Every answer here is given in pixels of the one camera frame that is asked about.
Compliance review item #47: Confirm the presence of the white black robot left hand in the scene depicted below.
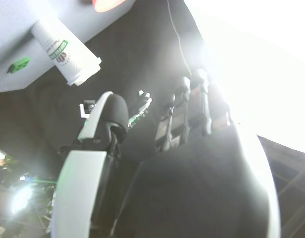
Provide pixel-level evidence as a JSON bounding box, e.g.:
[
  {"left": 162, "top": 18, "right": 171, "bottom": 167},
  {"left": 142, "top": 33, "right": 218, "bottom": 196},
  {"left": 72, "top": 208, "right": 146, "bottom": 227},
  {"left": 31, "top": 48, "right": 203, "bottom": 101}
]
[{"left": 51, "top": 68, "right": 282, "bottom": 238}]

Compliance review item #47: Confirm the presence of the white paper cup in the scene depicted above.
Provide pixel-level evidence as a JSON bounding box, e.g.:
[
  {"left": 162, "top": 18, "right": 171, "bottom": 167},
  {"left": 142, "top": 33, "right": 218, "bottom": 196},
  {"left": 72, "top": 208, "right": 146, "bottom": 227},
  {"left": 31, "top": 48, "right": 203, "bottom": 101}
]
[{"left": 30, "top": 18, "right": 102, "bottom": 86}]

